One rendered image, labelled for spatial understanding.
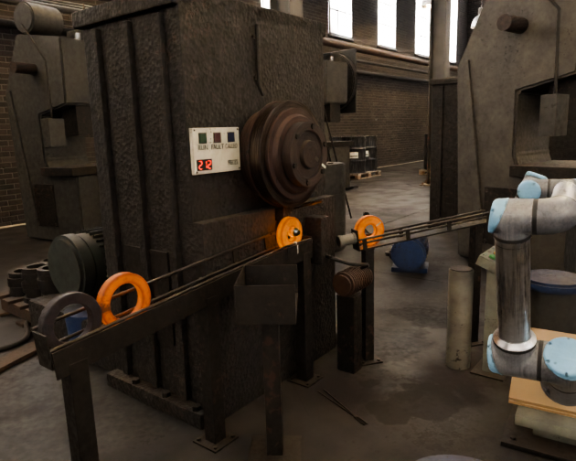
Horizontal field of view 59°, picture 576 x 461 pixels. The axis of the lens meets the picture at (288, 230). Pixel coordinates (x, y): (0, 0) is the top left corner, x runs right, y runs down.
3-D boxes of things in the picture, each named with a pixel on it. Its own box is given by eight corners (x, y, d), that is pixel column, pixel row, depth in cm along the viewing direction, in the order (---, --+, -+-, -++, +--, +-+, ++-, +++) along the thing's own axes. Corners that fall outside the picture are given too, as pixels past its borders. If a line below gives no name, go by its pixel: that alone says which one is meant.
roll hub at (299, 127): (292, 110, 216) (325, 139, 238) (274, 171, 211) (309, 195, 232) (302, 109, 213) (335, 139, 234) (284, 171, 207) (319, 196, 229)
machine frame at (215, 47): (103, 384, 256) (63, 11, 222) (248, 318, 340) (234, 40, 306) (205, 433, 212) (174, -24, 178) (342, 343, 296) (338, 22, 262)
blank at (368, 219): (364, 251, 264) (368, 251, 261) (347, 228, 259) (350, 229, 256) (386, 230, 266) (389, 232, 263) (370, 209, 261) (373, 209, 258)
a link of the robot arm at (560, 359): (590, 396, 185) (592, 380, 172) (537, 387, 193) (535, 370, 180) (591, 357, 192) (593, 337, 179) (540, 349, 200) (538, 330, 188)
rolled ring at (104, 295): (130, 339, 168) (124, 337, 171) (160, 292, 176) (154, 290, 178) (90, 312, 156) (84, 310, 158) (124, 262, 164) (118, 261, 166)
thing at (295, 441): (243, 478, 183) (233, 285, 169) (251, 435, 209) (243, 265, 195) (300, 478, 182) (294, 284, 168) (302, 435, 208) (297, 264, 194)
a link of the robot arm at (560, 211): (581, 202, 151) (583, 174, 208) (534, 201, 157) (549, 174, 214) (579, 241, 154) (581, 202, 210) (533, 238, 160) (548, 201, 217)
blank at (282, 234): (272, 226, 228) (278, 227, 226) (293, 210, 239) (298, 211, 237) (280, 255, 235) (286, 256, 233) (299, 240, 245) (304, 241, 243)
